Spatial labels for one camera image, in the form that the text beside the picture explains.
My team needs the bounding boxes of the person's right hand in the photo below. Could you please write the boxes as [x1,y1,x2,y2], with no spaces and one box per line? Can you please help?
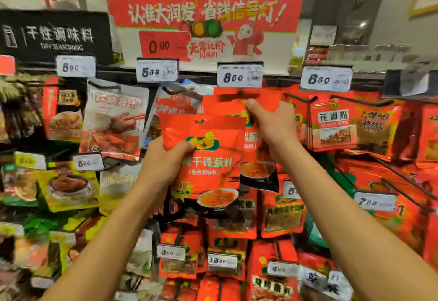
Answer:
[245,99,302,166]

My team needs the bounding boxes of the person's left hand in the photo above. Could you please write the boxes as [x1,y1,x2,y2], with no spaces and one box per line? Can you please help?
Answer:
[137,136,196,192]

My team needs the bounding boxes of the red chili dip packet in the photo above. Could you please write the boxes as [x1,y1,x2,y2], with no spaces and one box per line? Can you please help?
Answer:
[159,114,247,211]

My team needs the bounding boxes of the person's right forearm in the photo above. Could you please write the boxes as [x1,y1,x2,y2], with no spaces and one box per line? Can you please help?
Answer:
[274,147,438,301]

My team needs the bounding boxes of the person's left forearm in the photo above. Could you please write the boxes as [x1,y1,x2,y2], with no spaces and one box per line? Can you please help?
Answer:
[41,177,172,301]

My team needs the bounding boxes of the distant shelf goods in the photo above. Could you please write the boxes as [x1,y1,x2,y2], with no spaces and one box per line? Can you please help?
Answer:
[304,42,412,65]

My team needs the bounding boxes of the pale white packet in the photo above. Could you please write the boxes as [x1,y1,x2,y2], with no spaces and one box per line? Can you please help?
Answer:
[99,164,145,216]

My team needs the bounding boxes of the white red-print sauce packet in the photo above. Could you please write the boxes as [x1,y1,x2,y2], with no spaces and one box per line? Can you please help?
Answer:
[80,78,149,161]

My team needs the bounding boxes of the clear packet with red label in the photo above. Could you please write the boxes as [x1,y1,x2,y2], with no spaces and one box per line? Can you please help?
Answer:
[144,84,206,148]

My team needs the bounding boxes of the hanging display of seasoning packets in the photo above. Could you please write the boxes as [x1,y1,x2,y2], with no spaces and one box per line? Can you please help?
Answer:
[14,54,438,301]

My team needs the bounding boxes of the yellow green packet bowl picture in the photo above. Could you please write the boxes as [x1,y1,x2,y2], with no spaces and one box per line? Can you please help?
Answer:
[34,167,101,212]

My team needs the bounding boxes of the small white sign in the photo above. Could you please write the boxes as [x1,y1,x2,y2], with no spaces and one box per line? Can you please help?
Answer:
[309,25,338,47]

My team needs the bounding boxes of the red packet with dish picture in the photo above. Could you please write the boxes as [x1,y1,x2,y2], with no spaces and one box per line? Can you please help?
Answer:
[42,85,84,143]

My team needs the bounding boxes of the red white promotion sign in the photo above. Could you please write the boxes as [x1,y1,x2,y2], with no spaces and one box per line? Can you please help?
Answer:
[109,0,303,75]

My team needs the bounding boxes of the assorted green brown packets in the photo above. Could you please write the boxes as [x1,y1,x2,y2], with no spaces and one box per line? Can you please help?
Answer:
[0,78,83,301]

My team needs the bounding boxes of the black category sign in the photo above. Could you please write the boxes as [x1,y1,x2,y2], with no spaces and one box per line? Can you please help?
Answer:
[0,10,114,65]

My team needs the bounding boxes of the red price tag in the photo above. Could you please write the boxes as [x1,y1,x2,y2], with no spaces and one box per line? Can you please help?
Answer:
[0,54,16,75]

